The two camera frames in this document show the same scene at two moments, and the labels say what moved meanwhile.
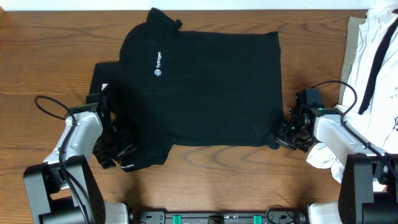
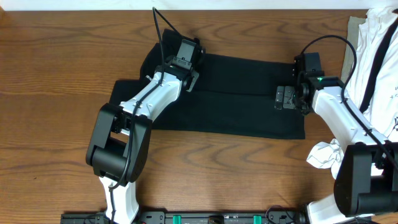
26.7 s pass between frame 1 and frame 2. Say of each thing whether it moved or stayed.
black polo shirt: moved
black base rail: stayed
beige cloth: stayed
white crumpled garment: stayed
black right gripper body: moved
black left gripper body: moved
